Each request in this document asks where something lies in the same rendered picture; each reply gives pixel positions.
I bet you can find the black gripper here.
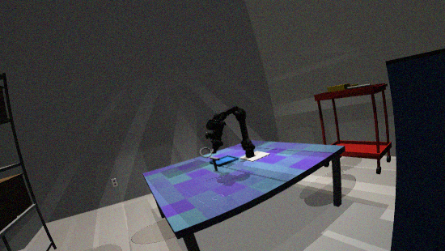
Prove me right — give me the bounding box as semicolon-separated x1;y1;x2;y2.
210;130;223;153

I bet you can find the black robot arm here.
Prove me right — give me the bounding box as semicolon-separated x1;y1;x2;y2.
205;106;255;158

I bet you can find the blue tray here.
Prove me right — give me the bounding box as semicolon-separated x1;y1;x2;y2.
209;155;239;167

